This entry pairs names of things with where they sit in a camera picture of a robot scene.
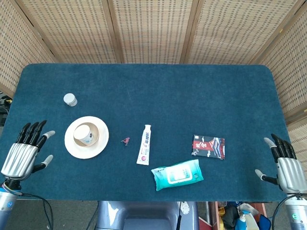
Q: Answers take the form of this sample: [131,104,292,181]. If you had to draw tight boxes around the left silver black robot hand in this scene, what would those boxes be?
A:
[0,120,56,180]

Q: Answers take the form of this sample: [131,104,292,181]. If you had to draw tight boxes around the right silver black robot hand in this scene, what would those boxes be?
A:
[255,133,307,194]

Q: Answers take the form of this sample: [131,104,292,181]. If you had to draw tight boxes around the white paper cup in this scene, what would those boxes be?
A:
[73,124,93,146]

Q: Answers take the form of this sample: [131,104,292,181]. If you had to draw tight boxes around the beige bowl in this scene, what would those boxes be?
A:
[73,122,100,147]

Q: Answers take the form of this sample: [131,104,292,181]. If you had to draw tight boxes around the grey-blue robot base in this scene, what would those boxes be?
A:
[95,200,200,230]

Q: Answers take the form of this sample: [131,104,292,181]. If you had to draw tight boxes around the black equipment beside table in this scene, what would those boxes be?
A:
[0,92,12,127]

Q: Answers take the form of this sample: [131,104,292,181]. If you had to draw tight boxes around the white round plate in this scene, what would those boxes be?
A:
[64,115,110,159]

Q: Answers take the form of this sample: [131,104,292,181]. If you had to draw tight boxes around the blue white spray bottle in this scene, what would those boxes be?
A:
[235,210,248,230]

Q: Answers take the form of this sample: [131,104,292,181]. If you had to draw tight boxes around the dark cloth bundle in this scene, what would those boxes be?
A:
[223,206,239,228]

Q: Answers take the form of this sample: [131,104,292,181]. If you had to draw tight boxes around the small jar with grey lid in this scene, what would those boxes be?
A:
[63,93,78,107]

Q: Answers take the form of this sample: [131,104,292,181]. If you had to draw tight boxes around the black and red snack packet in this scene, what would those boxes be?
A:
[191,134,226,161]

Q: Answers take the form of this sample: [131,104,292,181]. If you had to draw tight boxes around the woven bamboo screen panel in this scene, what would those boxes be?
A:
[107,0,200,64]
[14,0,124,64]
[0,0,56,97]
[251,0,307,192]
[184,0,301,65]

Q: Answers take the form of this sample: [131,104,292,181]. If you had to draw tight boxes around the white round disc on base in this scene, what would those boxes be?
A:
[180,201,190,216]

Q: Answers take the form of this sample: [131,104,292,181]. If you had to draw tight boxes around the teal wet wipes pack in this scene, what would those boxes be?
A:
[151,159,204,192]

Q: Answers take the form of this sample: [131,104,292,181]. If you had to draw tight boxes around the white toothpaste tube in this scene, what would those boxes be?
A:
[136,124,152,165]

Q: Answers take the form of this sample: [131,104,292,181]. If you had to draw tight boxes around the dark blue table mat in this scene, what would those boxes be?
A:
[0,63,302,202]

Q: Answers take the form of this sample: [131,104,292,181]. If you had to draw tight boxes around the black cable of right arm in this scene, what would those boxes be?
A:
[272,193,295,230]

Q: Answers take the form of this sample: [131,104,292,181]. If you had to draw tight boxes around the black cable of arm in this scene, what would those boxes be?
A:
[14,191,54,230]
[272,193,295,230]

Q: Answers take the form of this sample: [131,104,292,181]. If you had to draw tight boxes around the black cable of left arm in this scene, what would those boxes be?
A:
[14,191,54,230]

